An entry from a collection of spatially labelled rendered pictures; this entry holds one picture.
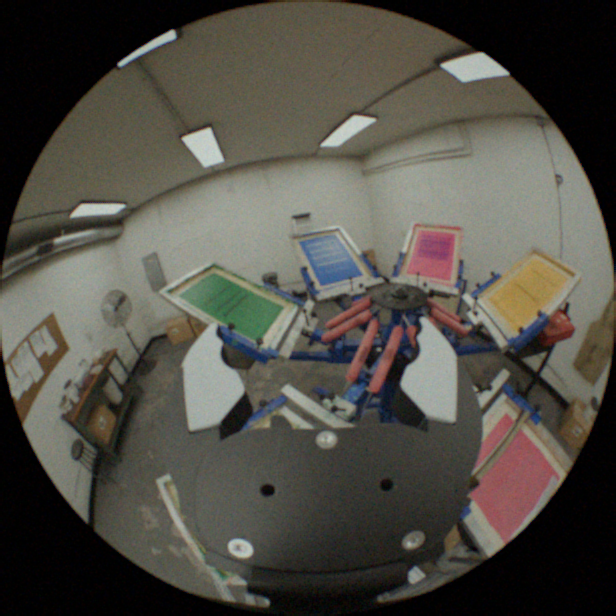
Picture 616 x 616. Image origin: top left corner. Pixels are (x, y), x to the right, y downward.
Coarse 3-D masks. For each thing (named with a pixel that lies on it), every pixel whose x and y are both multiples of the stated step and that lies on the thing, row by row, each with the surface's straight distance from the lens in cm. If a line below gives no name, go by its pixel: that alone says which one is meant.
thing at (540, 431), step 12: (504, 396) 113; (492, 408) 105; (516, 408) 115; (528, 420) 116; (540, 432) 118; (552, 444) 122; (564, 456) 128; (564, 468) 132; (468, 516) 86; (468, 528) 88; (480, 528) 90; (480, 540) 91; (492, 552) 98
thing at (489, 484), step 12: (480, 456) 96; (492, 468) 97; (504, 468) 101; (480, 480) 93; (492, 480) 96; (504, 480) 100; (480, 492) 93; (492, 492) 96; (480, 504) 93; (492, 504) 96; (492, 516) 97; (504, 528) 102; (516, 528) 108; (504, 540) 104
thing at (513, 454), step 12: (504, 420) 110; (492, 432) 103; (504, 432) 107; (492, 444) 101; (516, 444) 109; (528, 444) 114; (504, 456) 102; (516, 456) 107; (540, 456) 118; (552, 468) 124
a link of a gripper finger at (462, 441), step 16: (464, 368) 10; (464, 384) 10; (464, 400) 9; (464, 416) 8; (480, 416) 9; (432, 432) 7; (448, 432) 8; (464, 432) 8; (480, 432) 8; (448, 448) 7; (464, 448) 8; (480, 448) 8; (464, 464) 8; (464, 480) 7; (464, 496) 7
